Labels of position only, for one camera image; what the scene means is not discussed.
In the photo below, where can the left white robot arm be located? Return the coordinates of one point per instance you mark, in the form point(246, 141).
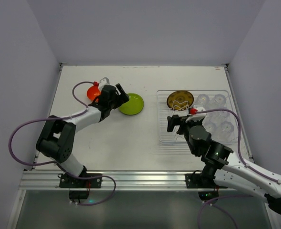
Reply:
point(57, 137)

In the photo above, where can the aluminium front rail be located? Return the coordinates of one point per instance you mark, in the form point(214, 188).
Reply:
point(125, 180)

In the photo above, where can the orange plastic bowl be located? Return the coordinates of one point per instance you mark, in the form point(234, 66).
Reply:
point(93, 92)

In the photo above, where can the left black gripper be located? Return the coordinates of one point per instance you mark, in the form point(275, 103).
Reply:
point(118, 96)

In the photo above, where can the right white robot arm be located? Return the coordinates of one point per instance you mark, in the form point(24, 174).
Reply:
point(223, 167)

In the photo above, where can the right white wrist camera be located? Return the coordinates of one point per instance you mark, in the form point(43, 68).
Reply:
point(194, 114)

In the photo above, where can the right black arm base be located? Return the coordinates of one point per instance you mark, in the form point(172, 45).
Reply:
point(197, 180)

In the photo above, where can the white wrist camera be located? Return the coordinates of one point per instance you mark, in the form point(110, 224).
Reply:
point(194, 114)
point(103, 82)

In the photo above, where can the clear plastic dish rack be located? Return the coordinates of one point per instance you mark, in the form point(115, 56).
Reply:
point(164, 111)

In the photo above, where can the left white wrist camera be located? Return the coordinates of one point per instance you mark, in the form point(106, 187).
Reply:
point(103, 82)

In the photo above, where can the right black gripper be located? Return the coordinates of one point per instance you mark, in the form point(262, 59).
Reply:
point(177, 121)

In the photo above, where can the green plate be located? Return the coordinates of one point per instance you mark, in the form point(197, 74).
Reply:
point(134, 106)

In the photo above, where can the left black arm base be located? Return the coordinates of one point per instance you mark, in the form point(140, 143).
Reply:
point(79, 189)

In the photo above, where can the yellow patterned plate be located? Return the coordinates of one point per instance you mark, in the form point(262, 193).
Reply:
point(180, 100)

